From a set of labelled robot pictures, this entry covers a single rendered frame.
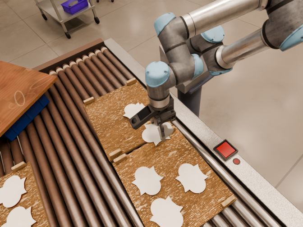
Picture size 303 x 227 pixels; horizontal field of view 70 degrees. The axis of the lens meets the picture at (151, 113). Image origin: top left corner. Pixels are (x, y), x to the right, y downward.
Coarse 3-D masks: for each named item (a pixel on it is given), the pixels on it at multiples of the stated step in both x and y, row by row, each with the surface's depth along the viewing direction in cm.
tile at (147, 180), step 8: (144, 168) 93; (152, 168) 92; (136, 176) 91; (144, 176) 91; (152, 176) 90; (160, 176) 90; (136, 184) 89; (144, 184) 89; (152, 184) 88; (160, 184) 88; (144, 192) 87; (152, 192) 86
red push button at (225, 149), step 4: (224, 144) 98; (228, 144) 97; (216, 148) 97; (220, 148) 97; (224, 148) 96; (228, 148) 96; (232, 148) 96; (220, 152) 95; (224, 152) 95; (228, 152) 95; (232, 152) 95; (224, 156) 94
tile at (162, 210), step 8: (160, 200) 84; (168, 200) 84; (152, 208) 82; (160, 208) 82; (168, 208) 82; (176, 208) 82; (160, 216) 80; (168, 216) 80; (176, 216) 80; (160, 224) 79; (168, 224) 78; (176, 224) 78
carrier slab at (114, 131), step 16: (112, 96) 123; (128, 96) 122; (144, 96) 121; (96, 112) 117; (112, 112) 116; (96, 128) 110; (112, 128) 109; (128, 128) 108; (144, 128) 107; (112, 144) 103; (128, 144) 102; (112, 160) 99
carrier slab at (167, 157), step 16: (176, 128) 105; (160, 144) 101; (176, 144) 100; (128, 160) 97; (144, 160) 96; (160, 160) 95; (176, 160) 95; (192, 160) 94; (128, 176) 93; (176, 176) 90; (208, 176) 89; (128, 192) 88; (160, 192) 87; (176, 192) 86; (192, 192) 85; (208, 192) 85; (224, 192) 84; (144, 208) 84; (192, 208) 82; (208, 208) 81; (224, 208) 81; (144, 224) 80; (192, 224) 78
